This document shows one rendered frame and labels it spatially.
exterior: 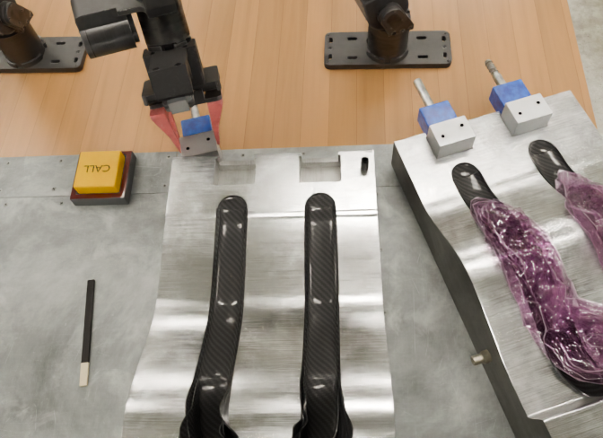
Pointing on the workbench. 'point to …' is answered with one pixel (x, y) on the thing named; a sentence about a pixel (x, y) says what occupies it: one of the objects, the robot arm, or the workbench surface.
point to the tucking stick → (87, 334)
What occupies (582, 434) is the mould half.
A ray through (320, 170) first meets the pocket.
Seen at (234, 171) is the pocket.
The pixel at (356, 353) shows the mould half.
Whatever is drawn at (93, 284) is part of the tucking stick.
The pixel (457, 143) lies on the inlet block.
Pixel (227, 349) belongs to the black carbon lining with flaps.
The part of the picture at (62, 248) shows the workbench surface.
